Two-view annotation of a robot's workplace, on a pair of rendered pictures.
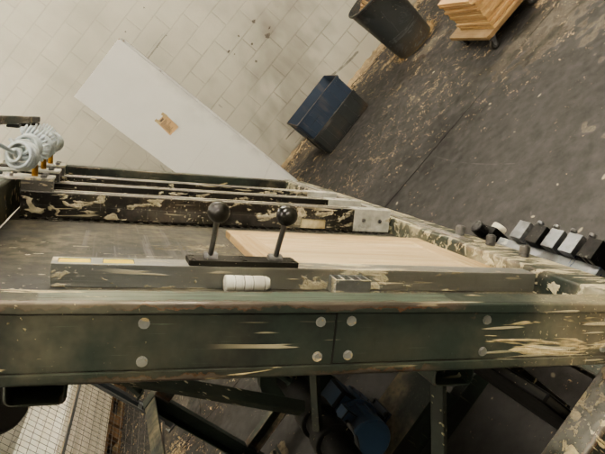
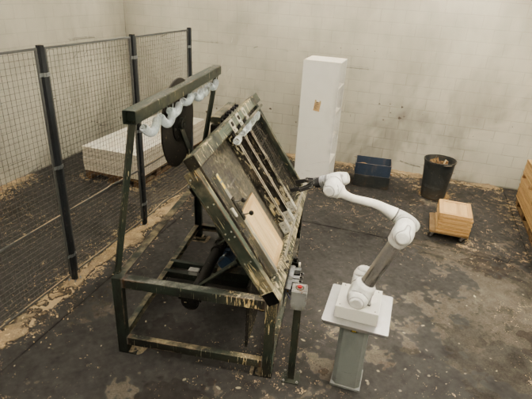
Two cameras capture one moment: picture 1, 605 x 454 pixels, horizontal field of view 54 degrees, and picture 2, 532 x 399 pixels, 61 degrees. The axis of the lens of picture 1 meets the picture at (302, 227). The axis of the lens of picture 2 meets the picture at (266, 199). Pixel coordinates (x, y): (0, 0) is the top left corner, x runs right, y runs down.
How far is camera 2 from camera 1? 2.47 m
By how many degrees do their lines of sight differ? 12
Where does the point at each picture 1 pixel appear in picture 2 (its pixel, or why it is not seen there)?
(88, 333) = (207, 197)
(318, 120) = (364, 170)
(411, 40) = (430, 193)
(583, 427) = (245, 295)
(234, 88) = (362, 117)
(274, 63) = (387, 129)
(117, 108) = (309, 81)
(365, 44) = not seen: hidden behind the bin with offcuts
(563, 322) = (260, 277)
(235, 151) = (324, 142)
